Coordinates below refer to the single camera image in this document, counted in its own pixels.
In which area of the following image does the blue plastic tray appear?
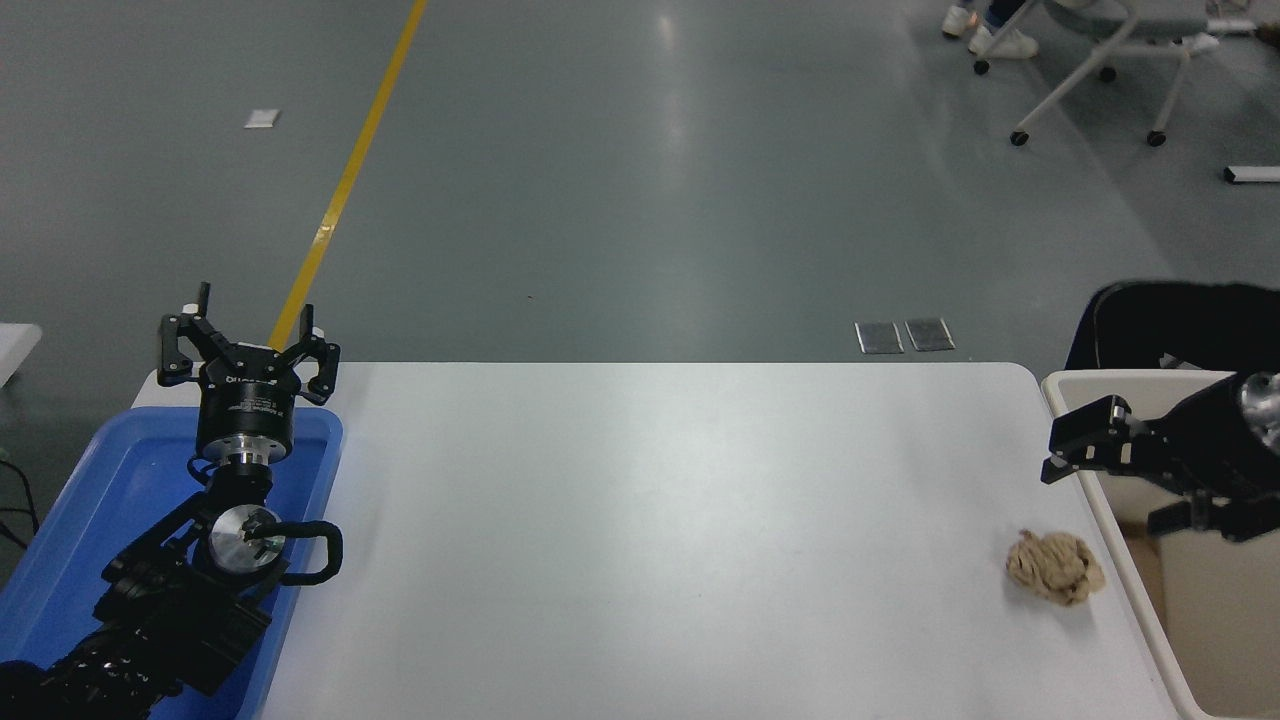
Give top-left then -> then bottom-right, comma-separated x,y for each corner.
0,404 -> 345,720

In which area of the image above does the white office chair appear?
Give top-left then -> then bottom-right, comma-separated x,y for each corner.
974,0 -> 1221,149

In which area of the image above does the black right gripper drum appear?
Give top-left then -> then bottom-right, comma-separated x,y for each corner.
1188,374 -> 1280,500

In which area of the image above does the tan paper ball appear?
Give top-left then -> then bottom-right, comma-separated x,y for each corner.
1005,529 -> 1107,607

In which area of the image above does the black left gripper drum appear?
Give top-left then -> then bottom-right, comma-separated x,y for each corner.
196,343 -> 301,462

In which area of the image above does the large pale plastic bin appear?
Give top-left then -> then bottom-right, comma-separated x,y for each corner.
1042,370 -> 1280,719

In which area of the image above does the small white side table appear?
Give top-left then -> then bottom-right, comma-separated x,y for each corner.
0,323 -> 44,389

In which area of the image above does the black floor cable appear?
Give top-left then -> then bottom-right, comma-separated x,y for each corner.
0,450 -> 41,551

